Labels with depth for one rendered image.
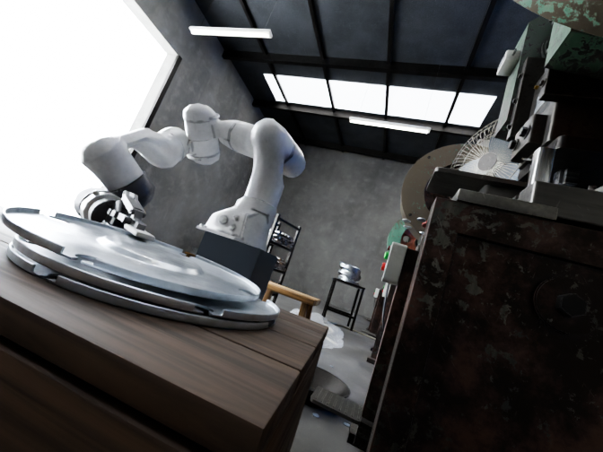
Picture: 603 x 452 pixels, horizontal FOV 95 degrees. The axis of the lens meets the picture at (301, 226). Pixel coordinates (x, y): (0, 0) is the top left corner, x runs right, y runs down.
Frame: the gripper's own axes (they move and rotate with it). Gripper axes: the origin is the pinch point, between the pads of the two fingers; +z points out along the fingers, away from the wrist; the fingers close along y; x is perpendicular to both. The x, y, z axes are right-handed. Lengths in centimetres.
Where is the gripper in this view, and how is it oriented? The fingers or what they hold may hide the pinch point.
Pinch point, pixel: (136, 236)
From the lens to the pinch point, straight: 54.5
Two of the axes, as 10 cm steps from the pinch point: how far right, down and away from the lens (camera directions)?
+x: 6.0, 3.3, 7.3
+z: 7.1, 2.1, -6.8
